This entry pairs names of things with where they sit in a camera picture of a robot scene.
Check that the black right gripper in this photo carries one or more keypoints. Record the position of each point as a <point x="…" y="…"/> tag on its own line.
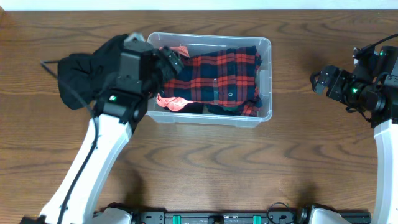
<point x="344" y="78"/>

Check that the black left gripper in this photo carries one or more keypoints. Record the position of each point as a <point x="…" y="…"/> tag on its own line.
<point x="157" y="62"/>

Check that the pink shirt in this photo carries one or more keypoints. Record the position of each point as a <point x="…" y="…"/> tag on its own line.
<point x="174" y="103"/>

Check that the red navy plaid shirt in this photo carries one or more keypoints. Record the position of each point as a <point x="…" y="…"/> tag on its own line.
<point x="225" y="78"/>

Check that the black hooded garment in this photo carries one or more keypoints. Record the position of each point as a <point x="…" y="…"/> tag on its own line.
<point x="86" y="73"/>

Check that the navy garment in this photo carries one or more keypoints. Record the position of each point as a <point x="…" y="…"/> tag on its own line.
<point x="218" y="110"/>

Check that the green garment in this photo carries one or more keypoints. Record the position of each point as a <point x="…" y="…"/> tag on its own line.
<point x="235" y="108"/>

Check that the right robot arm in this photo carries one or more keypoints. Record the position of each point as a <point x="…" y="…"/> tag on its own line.
<point x="371" y="87"/>

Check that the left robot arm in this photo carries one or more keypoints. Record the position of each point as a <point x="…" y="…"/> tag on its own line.
<point x="114" y="84"/>

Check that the clear plastic storage bin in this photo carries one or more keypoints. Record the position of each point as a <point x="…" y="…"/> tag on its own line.
<point x="203" y="44"/>

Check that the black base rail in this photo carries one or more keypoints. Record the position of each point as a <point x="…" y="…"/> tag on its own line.
<point x="276" y="213"/>

